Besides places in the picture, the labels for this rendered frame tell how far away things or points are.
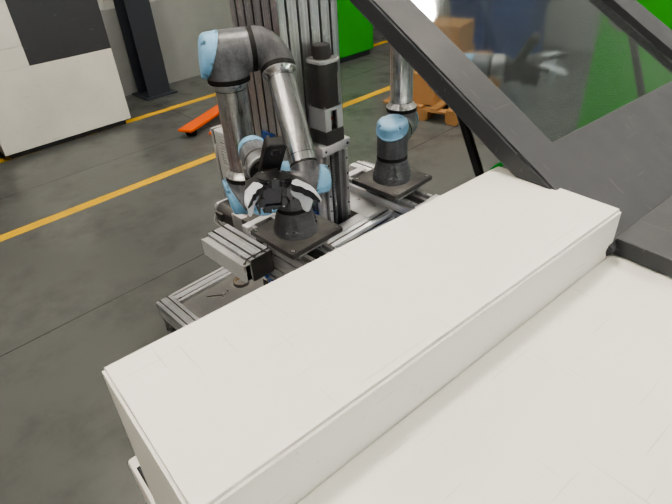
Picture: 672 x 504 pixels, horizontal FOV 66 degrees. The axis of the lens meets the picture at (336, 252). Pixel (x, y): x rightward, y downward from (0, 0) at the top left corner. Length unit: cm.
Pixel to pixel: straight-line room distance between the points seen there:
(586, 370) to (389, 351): 25
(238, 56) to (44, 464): 196
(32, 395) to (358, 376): 262
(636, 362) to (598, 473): 18
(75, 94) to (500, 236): 557
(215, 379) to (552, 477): 35
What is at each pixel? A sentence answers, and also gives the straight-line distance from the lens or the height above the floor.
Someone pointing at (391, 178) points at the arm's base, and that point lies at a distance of 199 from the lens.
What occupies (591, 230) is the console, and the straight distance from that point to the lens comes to 81.
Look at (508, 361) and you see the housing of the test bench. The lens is 69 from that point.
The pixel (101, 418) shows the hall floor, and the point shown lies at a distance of 278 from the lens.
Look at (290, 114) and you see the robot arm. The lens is 140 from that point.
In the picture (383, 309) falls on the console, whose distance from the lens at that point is 62.
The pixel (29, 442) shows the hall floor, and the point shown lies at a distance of 285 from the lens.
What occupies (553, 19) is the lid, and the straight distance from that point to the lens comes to 134.
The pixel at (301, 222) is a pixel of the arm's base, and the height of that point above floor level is 110.
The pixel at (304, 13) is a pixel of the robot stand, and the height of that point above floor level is 166.
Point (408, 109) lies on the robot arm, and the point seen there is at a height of 128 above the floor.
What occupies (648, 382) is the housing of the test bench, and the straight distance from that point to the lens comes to 72.
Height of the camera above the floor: 195
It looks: 34 degrees down
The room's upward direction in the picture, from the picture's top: 4 degrees counter-clockwise
